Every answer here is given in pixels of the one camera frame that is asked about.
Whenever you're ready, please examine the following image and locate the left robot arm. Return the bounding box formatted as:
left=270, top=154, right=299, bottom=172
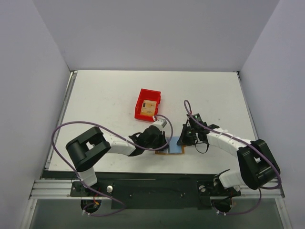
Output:
left=66, top=125, right=167, bottom=197

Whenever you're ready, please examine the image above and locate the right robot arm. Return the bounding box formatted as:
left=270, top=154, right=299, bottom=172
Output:
left=177, top=114, right=280, bottom=195

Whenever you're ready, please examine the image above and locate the orange credit card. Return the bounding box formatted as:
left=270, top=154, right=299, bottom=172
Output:
left=140, top=100, right=157, bottom=117

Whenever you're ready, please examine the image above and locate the red plastic bin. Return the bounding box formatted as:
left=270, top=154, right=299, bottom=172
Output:
left=134, top=88, right=161, bottom=122

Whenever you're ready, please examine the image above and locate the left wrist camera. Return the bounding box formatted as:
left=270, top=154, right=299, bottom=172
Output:
left=152, top=118, right=167, bottom=131

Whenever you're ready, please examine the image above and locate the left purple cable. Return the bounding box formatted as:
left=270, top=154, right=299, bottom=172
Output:
left=51, top=114, right=173, bottom=217

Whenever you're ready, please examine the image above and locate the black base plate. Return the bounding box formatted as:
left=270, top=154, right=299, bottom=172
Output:
left=70, top=174, right=241, bottom=213

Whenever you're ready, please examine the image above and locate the aluminium frame rail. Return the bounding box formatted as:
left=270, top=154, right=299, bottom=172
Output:
left=30, top=179, right=285, bottom=199

